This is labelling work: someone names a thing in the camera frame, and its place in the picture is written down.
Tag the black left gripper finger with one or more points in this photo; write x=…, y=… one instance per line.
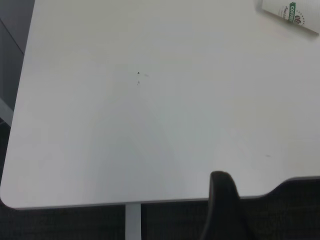
x=222, y=200

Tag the white table leg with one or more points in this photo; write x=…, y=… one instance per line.
x=133, y=222

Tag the white paper coffee cup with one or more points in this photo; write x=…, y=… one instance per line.
x=278, y=12

